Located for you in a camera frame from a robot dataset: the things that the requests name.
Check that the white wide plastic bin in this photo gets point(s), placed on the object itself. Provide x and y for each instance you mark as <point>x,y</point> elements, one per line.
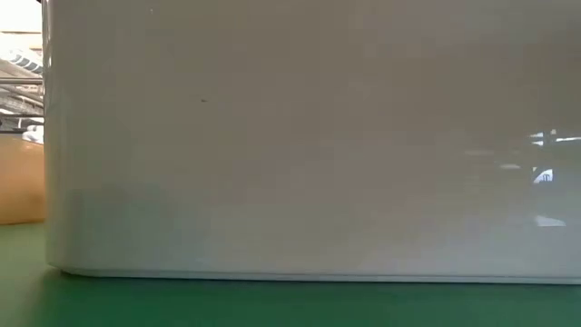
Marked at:
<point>290,136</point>

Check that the green table mat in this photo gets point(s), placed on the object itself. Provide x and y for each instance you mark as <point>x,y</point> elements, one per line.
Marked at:
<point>290,304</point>

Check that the small white rounded object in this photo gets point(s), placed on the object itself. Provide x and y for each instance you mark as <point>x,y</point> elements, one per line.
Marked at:
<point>34,134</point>

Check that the grey metal bars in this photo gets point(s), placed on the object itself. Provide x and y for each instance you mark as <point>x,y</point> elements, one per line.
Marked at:
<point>18,97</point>

